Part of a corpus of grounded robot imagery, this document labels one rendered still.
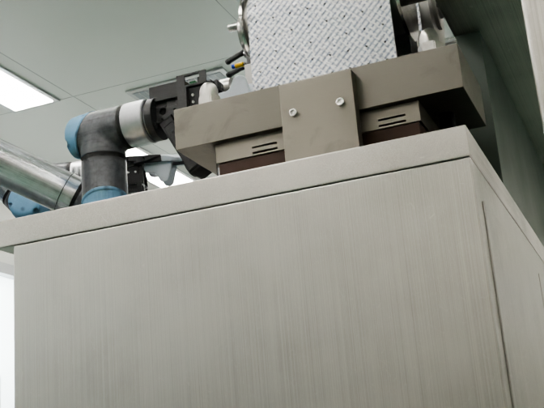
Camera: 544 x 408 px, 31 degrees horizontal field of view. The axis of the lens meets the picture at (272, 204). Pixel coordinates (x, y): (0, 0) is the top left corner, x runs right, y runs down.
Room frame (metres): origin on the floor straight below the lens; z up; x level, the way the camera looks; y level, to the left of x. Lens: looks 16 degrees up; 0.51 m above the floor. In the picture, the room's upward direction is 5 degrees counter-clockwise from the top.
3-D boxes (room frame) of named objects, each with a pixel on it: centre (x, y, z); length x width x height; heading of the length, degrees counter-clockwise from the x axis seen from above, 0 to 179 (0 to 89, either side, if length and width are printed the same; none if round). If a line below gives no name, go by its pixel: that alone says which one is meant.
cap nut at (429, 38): (1.17, -0.22, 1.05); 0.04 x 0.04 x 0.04
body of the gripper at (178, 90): (1.48, 0.13, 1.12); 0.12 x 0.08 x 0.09; 69
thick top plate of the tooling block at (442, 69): (1.27, -0.09, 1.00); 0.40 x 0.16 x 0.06; 69
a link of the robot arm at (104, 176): (1.55, 0.28, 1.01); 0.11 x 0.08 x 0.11; 12
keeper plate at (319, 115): (1.18, -0.07, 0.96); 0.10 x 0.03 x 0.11; 69
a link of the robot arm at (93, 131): (1.54, 0.27, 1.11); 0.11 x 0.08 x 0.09; 69
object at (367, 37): (1.40, -0.10, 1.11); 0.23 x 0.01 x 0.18; 69
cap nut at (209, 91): (1.29, 0.08, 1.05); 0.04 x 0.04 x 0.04
